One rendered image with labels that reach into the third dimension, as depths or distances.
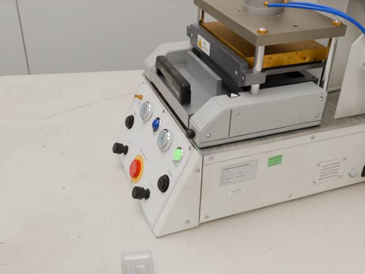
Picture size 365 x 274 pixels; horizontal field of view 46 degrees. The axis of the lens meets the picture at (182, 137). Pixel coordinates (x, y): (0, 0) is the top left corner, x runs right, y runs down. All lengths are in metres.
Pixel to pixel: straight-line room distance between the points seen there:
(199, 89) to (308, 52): 0.21
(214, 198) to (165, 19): 1.63
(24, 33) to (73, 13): 0.27
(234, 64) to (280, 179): 0.25
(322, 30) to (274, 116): 0.17
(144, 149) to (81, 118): 0.33
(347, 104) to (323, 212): 0.22
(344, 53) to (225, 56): 0.28
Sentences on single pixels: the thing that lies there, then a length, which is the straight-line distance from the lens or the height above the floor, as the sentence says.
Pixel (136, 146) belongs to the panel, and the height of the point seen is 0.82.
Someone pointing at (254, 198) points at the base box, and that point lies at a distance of 0.86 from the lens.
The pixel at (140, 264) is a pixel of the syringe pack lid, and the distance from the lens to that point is 0.75.
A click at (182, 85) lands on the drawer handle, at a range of 0.76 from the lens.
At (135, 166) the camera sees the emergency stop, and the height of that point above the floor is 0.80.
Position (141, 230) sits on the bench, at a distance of 0.83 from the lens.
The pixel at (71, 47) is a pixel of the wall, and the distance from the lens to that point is 2.36.
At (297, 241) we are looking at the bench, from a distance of 0.85.
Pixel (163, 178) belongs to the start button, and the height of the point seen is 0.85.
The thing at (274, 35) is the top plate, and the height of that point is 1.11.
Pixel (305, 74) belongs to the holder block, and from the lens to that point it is 0.89.
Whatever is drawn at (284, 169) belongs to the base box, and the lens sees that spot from 0.85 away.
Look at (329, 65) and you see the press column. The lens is 0.83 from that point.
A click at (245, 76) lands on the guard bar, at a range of 0.74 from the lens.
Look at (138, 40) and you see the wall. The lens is 2.34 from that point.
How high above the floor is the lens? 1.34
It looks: 32 degrees down
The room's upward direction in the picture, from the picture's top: 2 degrees clockwise
